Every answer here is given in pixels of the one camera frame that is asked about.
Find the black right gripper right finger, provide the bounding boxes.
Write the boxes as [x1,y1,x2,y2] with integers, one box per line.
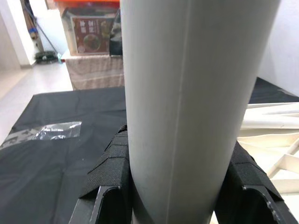
[214,137,299,224]

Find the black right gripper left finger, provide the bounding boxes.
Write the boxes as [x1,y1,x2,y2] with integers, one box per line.
[70,125,139,224]

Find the white plastic children table top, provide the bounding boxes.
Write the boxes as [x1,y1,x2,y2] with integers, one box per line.
[235,101,299,224]

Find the clear tape strip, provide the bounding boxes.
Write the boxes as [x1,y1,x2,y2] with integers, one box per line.
[0,120,83,150]

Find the beige patterned table cloth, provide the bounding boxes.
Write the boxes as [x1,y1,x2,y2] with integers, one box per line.
[64,54,126,91]

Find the black round floor device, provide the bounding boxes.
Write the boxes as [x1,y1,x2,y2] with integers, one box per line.
[34,50,58,64]

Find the black plastic bag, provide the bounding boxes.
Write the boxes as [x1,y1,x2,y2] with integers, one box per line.
[109,9,124,57]

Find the storage box with orange lid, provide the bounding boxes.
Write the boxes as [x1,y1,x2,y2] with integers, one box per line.
[54,0,121,56]

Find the broom with teal head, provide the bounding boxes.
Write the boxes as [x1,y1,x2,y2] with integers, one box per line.
[28,14,63,64]

